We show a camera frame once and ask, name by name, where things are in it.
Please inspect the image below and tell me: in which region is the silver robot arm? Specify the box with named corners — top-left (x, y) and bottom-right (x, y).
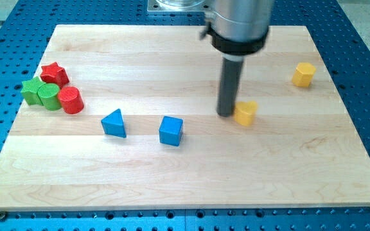
top-left (200, 0), bottom-right (274, 117)

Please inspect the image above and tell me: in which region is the yellow hexagon block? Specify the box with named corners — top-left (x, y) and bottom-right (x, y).
top-left (292, 62), bottom-right (317, 87)

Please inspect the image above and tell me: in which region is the red star block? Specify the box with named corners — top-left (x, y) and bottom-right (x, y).
top-left (40, 62), bottom-right (69, 88)

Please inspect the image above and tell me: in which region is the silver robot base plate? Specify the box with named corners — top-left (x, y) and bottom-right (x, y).
top-left (147, 0), bottom-right (213, 12)

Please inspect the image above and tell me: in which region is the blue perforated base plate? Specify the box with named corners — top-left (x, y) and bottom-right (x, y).
top-left (0, 1), bottom-right (370, 230)

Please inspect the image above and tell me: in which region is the blue cube block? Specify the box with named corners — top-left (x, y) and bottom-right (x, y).
top-left (159, 116), bottom-right (183, 146)

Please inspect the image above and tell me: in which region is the yellow heart block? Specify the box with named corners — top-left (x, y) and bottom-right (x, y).
top-left (233, 101), bottom-right (258, 126)

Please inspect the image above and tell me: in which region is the blue triangle block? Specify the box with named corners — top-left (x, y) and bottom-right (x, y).
top-left (101, 109), bottom-right (127, 138)

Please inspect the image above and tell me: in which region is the wooden board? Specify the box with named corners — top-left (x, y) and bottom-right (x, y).
top-left (0, 24), bottom-right (370, 211)

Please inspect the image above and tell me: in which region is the green star block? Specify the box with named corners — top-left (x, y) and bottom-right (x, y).
top-left (21, 77), bottom-right (46, 105)

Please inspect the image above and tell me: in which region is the green cylinder block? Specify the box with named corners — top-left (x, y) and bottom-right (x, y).
top-left (37, 83), bottom-right (62, 111)

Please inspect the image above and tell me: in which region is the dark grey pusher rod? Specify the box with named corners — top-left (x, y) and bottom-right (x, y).
top-left (216, 57), bottom-right (244, 117)

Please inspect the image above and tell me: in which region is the red cylinder block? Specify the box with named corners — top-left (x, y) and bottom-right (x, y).
top-left (57, 87), bottom-right (84, 114)

